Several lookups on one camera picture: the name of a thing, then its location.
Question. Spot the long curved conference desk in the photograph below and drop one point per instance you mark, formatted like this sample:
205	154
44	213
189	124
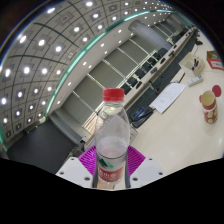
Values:
160	78

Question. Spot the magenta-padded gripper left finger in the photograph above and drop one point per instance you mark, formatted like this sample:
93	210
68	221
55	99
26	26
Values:
87	163

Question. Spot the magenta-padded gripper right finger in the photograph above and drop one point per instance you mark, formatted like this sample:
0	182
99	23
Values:
136	161

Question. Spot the ceiling lights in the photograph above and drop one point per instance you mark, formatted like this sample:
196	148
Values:
41	42

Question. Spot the clear red-capped water bottle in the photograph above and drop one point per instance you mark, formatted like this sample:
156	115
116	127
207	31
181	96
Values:
111	133

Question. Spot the black desk console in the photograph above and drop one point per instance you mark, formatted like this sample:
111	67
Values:
141	116

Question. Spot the white paper sheet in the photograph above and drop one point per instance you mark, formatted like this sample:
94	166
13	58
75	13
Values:
168	97

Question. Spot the row of black office chairs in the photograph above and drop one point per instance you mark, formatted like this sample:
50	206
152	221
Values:
140	73

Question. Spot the white power strip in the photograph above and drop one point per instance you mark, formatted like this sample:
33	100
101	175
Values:
195	81

